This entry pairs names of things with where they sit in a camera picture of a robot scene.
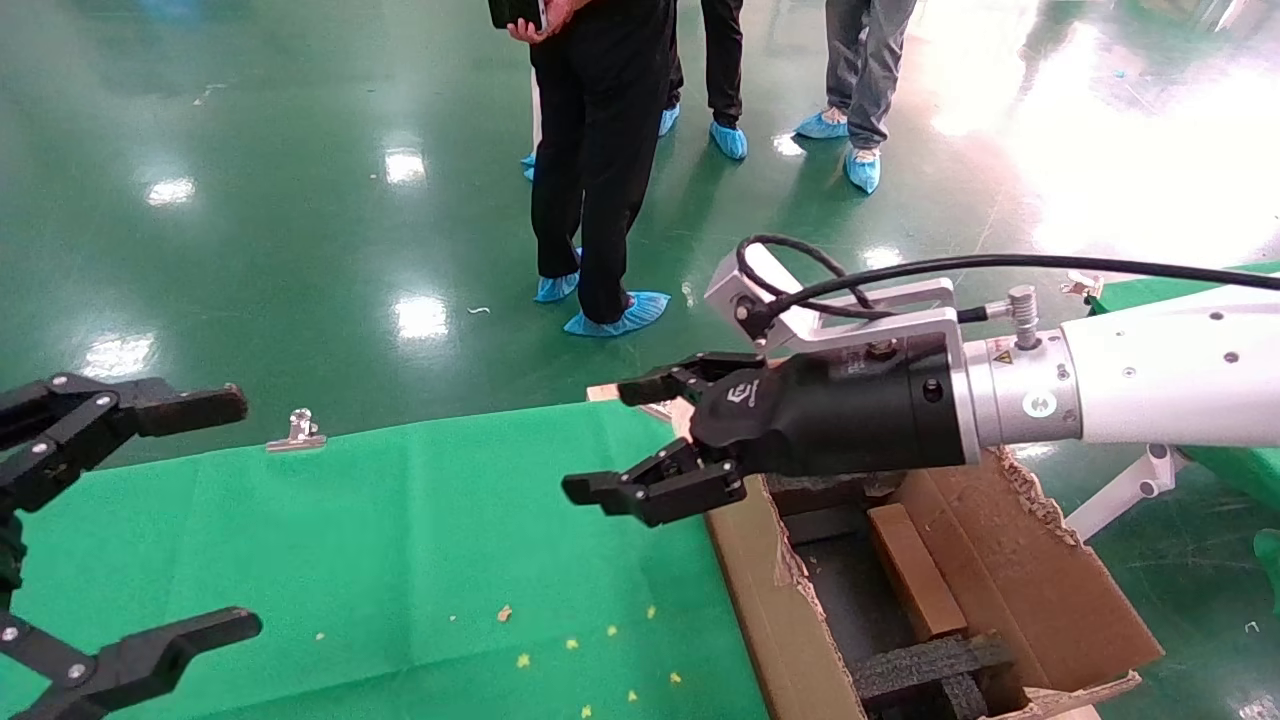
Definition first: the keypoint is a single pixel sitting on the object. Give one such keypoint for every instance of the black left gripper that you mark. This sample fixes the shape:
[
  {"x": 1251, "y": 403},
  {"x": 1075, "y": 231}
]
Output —
[{"x": 10, "y": 555}]

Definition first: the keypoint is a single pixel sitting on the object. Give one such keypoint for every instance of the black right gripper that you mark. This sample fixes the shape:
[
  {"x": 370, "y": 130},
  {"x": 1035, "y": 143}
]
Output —
[{"x": 850, "y": 410}]

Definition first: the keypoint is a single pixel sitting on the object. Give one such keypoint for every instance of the brown cardboard box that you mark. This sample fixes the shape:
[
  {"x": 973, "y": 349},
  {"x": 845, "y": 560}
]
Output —
[{"x": 915, "y": 570}]

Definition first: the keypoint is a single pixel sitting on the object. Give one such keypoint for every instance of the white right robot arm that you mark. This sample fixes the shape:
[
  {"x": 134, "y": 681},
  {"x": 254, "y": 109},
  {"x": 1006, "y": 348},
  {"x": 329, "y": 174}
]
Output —
[{"x": 1150, "y": 380}]

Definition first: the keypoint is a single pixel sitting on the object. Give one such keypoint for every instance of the large open brown carton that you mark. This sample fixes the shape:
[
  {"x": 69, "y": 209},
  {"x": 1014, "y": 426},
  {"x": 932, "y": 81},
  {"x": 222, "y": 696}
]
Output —
[{"x": 770, "y": 620}]

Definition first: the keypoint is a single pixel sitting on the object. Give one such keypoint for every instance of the bare person hand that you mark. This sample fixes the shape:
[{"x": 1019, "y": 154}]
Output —
[{"x": 552, "y": 22}]

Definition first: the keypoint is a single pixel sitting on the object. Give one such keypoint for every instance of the black foam block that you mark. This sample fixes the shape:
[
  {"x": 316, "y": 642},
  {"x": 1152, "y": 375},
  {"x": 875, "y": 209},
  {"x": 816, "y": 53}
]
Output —
[
  {"x": 920, "y": 662},
  {"x": 830, "y": 495}
]

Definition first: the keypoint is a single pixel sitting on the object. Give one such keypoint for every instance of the green tablecloth with crumbs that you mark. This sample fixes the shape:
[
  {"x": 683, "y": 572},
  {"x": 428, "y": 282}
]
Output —
[{"x": 400, "y": 550}]

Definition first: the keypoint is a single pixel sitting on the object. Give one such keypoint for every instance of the person in black clothes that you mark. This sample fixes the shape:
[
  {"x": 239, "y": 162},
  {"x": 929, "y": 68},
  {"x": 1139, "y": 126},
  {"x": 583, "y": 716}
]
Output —
[{"x": 600, "y": 150}]

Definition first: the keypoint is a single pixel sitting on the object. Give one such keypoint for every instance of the person in white trousers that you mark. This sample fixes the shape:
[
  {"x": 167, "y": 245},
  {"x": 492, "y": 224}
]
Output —
[{"x": 534, "y": 110}]

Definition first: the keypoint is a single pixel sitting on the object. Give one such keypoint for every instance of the person with beige shirt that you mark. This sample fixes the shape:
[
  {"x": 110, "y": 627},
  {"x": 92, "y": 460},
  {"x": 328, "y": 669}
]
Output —
[{"x": 722, "y": 60}]

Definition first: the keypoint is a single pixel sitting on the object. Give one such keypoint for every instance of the person in yellow shirt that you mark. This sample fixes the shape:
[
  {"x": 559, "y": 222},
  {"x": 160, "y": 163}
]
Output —
[{"x": 870, "y": 70}]

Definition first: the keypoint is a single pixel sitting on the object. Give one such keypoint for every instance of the plain green tablecloth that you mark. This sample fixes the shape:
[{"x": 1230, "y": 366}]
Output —
[{"x": 1245, "y": 478}]

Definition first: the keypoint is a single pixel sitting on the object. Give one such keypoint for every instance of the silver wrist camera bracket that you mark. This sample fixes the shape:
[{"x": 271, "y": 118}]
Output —
[{"x": 870, "y": 323}]

